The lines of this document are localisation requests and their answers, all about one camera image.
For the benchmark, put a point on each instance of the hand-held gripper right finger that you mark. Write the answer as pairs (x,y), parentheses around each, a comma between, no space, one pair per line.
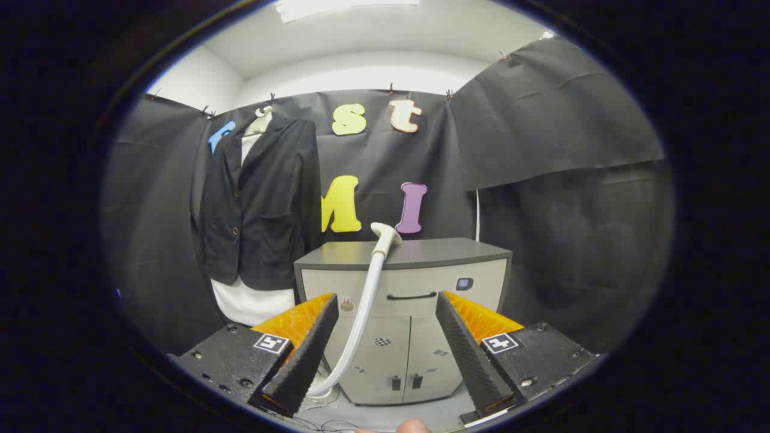
(469,361)

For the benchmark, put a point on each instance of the white shirt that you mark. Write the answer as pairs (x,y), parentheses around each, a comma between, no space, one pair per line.
(252,304)

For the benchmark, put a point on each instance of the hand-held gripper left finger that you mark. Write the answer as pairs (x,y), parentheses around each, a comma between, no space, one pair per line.
(307,361)

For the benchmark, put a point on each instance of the row of black cloth clips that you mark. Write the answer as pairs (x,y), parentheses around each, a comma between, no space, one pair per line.
(391,89)

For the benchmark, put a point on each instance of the black backdrop cloth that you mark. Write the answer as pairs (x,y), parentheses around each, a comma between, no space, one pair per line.
(541,150)

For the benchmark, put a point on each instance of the black suit jacket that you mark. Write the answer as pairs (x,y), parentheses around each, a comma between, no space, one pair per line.
(264,210)

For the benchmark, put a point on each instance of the grey cabinet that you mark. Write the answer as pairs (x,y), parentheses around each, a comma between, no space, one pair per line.
(445,255)

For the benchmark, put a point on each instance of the white garment steamer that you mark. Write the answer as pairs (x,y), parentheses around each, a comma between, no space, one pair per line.
(370,288)

